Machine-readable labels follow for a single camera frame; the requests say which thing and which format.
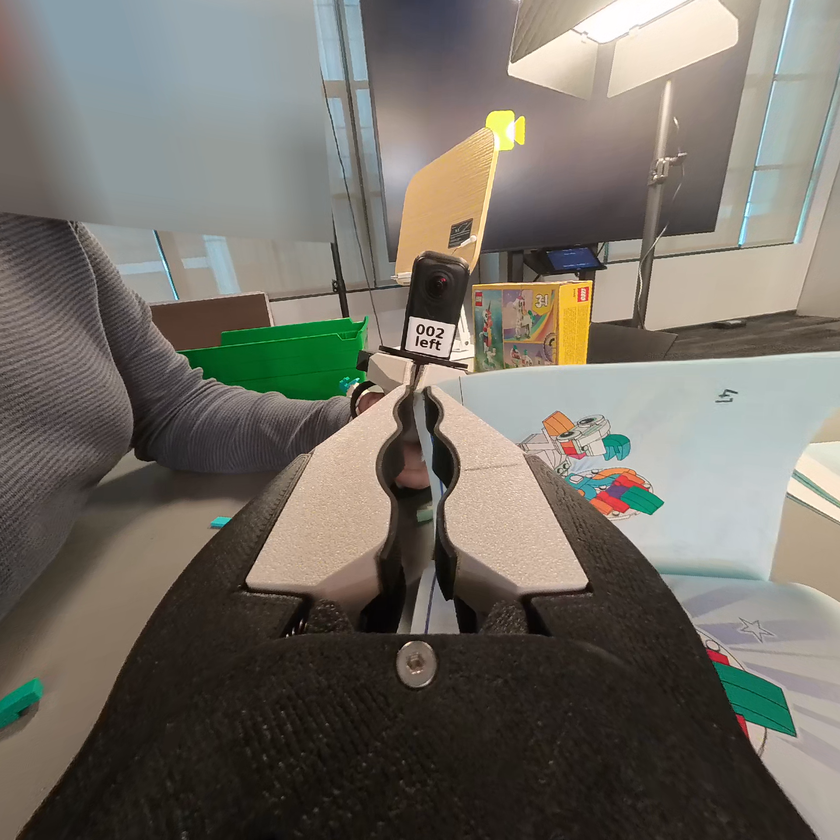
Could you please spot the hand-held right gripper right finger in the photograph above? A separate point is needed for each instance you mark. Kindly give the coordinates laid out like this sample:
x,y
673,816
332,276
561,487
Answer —
x,y
512,525

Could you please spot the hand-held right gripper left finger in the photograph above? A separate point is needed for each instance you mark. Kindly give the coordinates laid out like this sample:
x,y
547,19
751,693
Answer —
x,y
321,518

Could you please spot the lego instruction booklet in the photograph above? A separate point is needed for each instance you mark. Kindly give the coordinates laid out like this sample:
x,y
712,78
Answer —
x,y
709,446
820,479

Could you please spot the person's left forearm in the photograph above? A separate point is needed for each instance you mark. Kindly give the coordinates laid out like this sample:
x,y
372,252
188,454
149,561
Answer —
x,y
249,433

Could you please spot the yellow lego box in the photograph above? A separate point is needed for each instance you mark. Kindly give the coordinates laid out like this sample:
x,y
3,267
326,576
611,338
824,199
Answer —
x,y
525,328

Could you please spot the closed lego instruction booklet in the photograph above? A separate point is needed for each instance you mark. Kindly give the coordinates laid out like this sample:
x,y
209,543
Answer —
x,y
820,479

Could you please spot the person's left hand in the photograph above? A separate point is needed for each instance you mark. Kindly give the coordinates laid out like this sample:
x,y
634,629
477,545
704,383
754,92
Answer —
x,y
412,466

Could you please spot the wooden board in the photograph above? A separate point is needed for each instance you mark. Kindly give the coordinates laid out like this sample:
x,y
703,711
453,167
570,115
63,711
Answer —
x,y
439,197

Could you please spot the thin black light stand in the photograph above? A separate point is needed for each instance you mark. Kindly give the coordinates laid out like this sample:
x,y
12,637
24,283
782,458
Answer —
x,y
340,275

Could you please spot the small tablet screen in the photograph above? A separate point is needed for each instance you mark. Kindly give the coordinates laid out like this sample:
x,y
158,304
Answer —
x,y
568,258

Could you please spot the large dark screen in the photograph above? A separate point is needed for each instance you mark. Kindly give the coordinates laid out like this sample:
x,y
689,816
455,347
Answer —
x,y
577,164

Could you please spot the brown cardboard box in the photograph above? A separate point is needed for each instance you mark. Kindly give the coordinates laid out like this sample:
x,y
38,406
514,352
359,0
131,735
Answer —
x,y
210,321

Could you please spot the black light stand pole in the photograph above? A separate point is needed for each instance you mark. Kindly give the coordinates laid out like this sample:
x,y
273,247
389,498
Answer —
x,y
656,210

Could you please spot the white softbox panel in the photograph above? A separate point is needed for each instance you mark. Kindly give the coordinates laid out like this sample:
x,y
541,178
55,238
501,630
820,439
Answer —
x,y
558,52

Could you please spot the person's grey sweater torso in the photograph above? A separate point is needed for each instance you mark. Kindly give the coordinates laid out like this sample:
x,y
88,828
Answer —
x,y
59,394

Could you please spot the yellow camera icon sticker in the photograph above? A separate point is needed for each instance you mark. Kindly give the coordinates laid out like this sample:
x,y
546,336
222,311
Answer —
x,y
504,128

